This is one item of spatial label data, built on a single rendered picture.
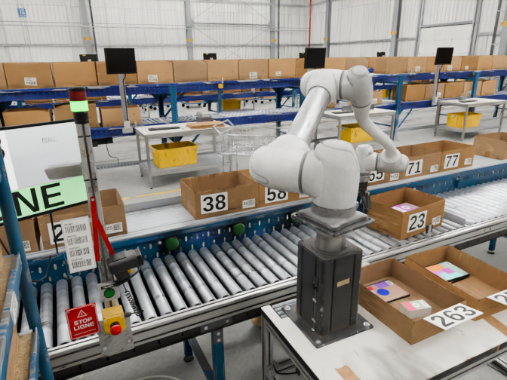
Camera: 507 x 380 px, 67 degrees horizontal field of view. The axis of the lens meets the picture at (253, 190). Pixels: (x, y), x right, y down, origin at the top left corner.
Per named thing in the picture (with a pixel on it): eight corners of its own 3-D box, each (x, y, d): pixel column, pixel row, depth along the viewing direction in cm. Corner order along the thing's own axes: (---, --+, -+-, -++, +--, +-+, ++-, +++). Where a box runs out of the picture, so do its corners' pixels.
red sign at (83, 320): (71, 341, 138) (64, 311, 134) (70, 339, 139) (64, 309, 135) (117, 327, 145) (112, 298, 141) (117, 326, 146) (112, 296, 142)
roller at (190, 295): (202, 302, 164) (206, 311, 167) (170, 251, 209) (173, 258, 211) (192, 308, 163) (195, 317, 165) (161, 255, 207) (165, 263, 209)
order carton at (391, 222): (400, 240, 218) (403, 212, 213) (361, 223, 242) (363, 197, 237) (442, 225, 238) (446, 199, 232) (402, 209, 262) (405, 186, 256)
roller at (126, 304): (130, 335, 154) (129, 325, 152) (113, 274, 198) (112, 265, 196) (143, 332, 156) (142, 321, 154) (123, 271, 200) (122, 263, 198)
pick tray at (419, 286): (410, 346, 139) (414, 323, 136) (342, 292, 171) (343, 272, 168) (463, 322, 151) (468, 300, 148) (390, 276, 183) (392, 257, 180)
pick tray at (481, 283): (474, 322, 151) (478, 300, 148) (401, 274, 184) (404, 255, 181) (521, 303, 161) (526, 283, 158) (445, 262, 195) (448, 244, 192)
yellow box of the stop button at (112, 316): (106, 339, 137) (103, 322, 134) (103, 325, 144) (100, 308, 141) (147, 326, 143) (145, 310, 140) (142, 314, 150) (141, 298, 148)
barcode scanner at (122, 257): (148, 277, 140) (141, 252, 136) (115, 289, 135) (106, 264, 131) (144, 268, 145) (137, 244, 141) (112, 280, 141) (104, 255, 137)
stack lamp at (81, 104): (72, 111, 118) (68, 91, 117) (71, 110, 123) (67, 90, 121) (89, 111, 121) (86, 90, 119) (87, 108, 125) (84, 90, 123)
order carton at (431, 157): (401, 180, 281) (404, 157, 275) (373, 170, 306) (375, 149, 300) (439, 173, 297) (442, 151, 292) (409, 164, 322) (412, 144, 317)
